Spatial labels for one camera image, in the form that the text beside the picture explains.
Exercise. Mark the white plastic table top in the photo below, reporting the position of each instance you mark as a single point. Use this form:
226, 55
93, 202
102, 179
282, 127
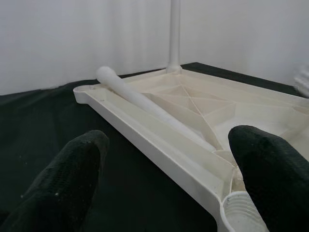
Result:
217, 106

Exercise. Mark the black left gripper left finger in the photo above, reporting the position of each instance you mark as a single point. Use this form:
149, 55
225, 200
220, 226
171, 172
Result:
60, 188

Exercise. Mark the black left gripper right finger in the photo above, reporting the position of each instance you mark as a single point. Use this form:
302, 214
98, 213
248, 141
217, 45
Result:
277, 183

